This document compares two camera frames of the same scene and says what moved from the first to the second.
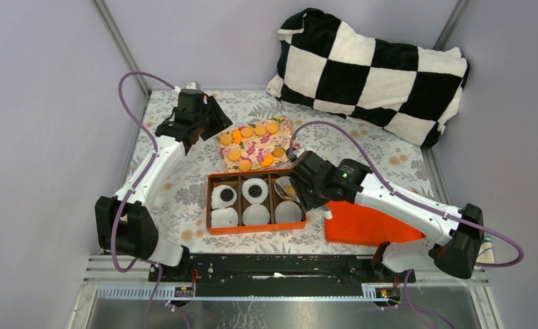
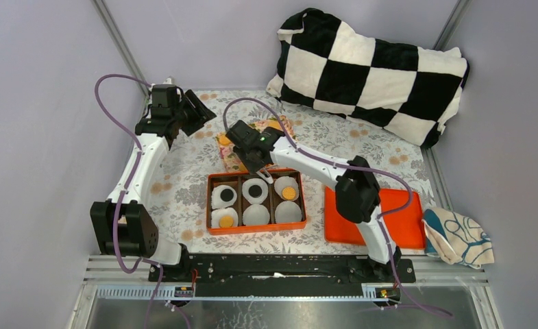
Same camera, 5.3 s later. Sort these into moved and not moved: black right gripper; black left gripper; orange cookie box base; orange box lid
Moved: black left gripper; black right gripper
Not moved: orange cookie box base; orange box lid
